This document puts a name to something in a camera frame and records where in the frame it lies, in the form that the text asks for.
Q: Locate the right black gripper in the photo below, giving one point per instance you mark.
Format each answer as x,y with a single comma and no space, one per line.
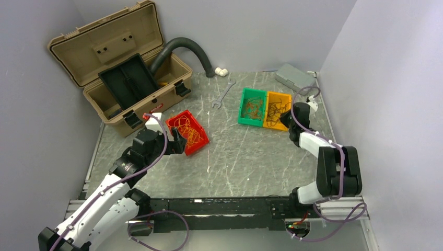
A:
283,118

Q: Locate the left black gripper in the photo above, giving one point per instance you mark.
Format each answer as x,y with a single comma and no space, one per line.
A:
176,146

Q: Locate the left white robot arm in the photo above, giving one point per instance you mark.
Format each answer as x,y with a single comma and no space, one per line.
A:
116,200

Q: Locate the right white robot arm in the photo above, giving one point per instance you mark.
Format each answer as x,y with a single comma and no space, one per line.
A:
338,172

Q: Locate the orange plastic bin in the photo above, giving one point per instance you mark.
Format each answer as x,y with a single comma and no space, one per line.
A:
276,105

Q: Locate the grey plastic case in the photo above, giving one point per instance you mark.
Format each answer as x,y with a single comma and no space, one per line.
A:
294,78

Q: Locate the red plastic bin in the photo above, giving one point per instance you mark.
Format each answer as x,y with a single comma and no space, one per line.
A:
188,126

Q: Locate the green plastic bin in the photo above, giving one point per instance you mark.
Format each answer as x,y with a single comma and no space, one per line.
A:
252,107

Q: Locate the black toolbox tray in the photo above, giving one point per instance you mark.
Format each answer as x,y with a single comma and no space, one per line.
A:
130,81

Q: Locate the silver open-end wrench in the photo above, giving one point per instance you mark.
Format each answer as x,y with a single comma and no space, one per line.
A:
218,102

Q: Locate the white pipe fitting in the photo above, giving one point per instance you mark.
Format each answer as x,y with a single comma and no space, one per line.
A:
221,72

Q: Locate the tan plastic toolbox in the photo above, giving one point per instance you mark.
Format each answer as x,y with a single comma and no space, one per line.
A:
111,40

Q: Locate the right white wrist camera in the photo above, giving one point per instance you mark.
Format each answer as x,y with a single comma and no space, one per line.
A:
311,101

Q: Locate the aluminium extrusion frame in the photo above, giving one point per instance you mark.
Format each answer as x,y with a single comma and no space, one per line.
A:
337,210

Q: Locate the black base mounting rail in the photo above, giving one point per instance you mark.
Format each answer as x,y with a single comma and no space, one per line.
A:
274,213

